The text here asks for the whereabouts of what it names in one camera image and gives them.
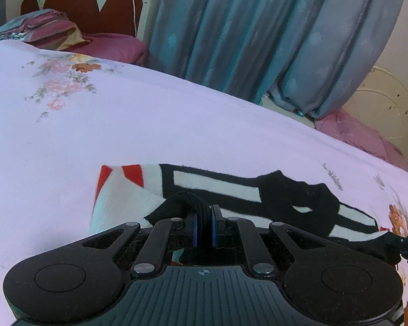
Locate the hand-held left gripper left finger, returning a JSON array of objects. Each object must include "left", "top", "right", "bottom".
[{"left": 78, "top": 210, "right": 201, "bottom": 279}]

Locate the pink bed cover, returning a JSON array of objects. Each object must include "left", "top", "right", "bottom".
[{"left": 314, "top": 108, "right": 408, "bottom": 177}]

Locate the patterned folded quilt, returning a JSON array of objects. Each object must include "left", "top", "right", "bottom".
[{"left": 0, "top": 8, "right": 91, "bottom": 51}]

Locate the pink floral bedsheet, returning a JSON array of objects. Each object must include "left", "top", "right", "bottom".
[{"left": 0, "top": 39, "right": 408, "bottom": 326}]

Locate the pink pillow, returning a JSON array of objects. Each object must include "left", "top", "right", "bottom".
[{"left": 66, "top": 32, "right": 148, "bottom": 66}]

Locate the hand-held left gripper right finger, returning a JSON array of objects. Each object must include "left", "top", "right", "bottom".
[{"left": 211, "top": 204, "right": 331, "bottom": 278}]

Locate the red scalloped headboard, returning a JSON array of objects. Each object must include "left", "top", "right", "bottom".
[{"left": 20, "top": 0, "right": 153, "bottom": 43}]

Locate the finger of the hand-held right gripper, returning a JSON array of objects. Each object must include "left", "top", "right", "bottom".
[{"left": 381, "top": 233, "right": 408, "bottom": 255}]

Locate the striped knit sweater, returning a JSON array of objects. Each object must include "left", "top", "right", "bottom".
[{"left": 90, "top": 164, "right": 400, "bottom": 265}]

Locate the blue patterned curtain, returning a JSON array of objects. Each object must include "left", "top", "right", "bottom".
[
  {"left": 267, "top": 0, "right": 408, "bottom": 120},
  {"left": 148, "top": 0, "right": 330, "bottom": 106}
]

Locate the cream round headboard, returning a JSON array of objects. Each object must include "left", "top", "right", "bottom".
[{"left": 340, "top": 64, "right": 408, "bottom": 174}]

